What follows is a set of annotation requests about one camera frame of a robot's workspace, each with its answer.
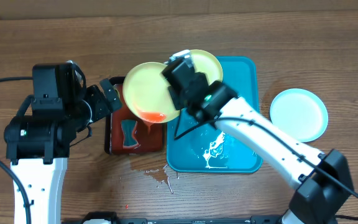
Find black tray with red water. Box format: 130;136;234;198
104;77;163;155

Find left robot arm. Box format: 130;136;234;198
4;61;122;223

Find light blue plate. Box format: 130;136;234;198
269;88;329;142

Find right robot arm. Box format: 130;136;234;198
164;72;353;223

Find green and pink sponge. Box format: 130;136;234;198
121;119;139;148

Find yellow plate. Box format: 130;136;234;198
190;49;223;84
122;62;179;123

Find teal plastic tray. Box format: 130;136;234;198
167;56;263;173

